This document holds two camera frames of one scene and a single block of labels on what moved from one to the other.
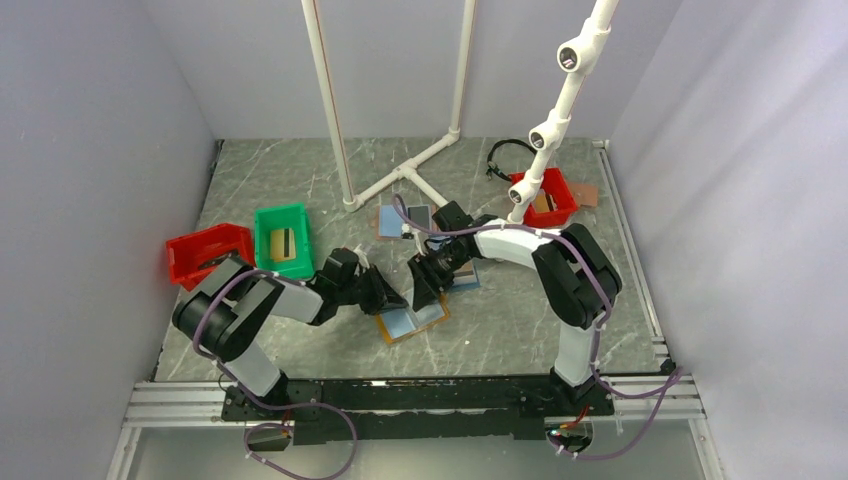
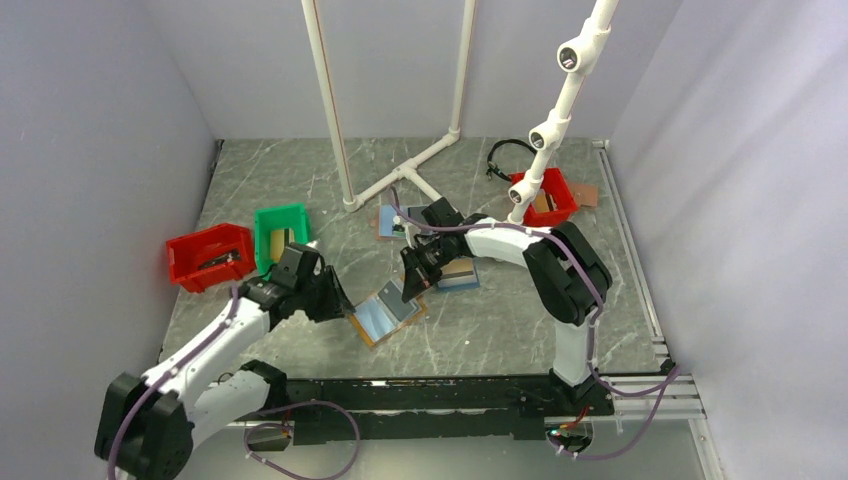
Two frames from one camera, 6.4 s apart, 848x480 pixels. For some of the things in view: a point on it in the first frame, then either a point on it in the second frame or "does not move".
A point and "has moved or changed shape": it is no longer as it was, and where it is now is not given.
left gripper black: (383, 295) to (336, 303)
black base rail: (331, 411) does not move
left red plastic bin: (186, 254) does not move
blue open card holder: (466, 277) does not move
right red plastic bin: (553, 202) does not move
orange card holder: (399, 323) has moved or changed shape
